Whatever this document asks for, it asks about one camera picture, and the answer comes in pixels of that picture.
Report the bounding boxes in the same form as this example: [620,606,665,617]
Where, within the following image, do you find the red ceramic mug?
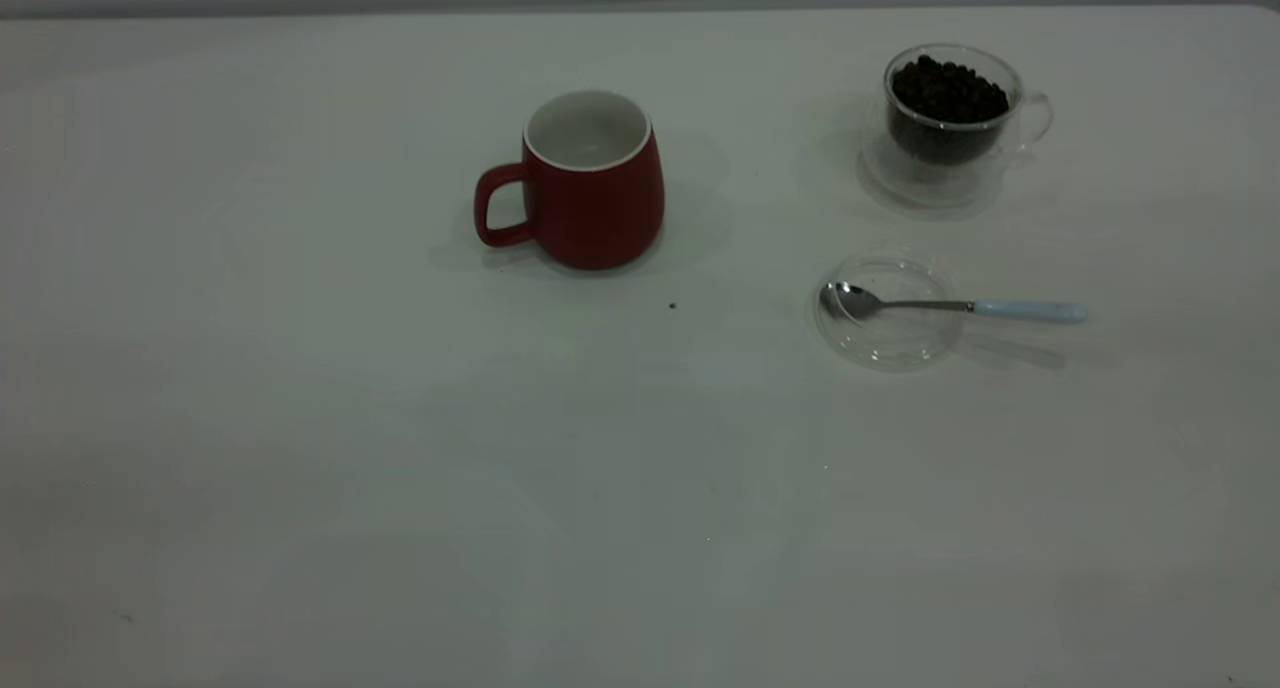
[473,89,666,271]

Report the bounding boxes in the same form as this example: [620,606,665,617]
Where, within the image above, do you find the metal spoon light blue handle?
[819,281,1089,325]

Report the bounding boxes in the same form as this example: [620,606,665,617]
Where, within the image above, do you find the clear glass cup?
[858,45,1054,209]

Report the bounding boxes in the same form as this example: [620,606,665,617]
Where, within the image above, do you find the coffee beans pile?
[890,56,1012,164]

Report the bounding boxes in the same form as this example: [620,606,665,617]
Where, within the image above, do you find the clear glass saucer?
[813,253,966,372]

